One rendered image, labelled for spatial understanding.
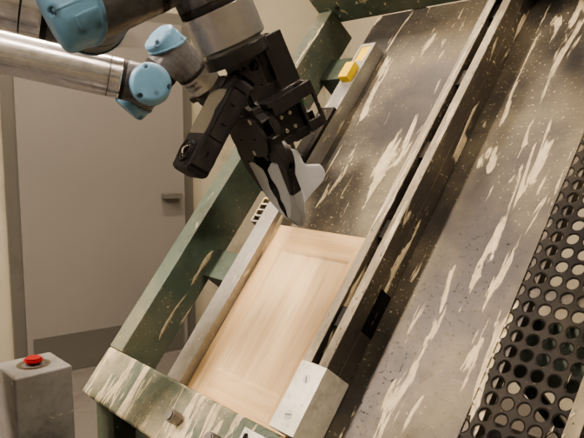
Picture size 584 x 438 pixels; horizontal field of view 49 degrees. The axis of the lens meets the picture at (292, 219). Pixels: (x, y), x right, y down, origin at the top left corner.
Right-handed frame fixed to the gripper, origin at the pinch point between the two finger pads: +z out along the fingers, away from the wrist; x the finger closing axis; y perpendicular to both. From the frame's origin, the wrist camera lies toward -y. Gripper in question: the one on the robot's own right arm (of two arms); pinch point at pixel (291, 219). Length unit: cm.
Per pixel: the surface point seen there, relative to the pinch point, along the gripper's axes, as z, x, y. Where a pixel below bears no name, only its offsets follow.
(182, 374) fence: 41, 59, -8
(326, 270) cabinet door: 32, 41, 24
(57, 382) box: 32, 73, -28
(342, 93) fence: 10, 66, 62
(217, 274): 36, 80, 16
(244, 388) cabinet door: 42, 43, -2
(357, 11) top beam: -3, 84, 89
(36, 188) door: 37, 325, 28
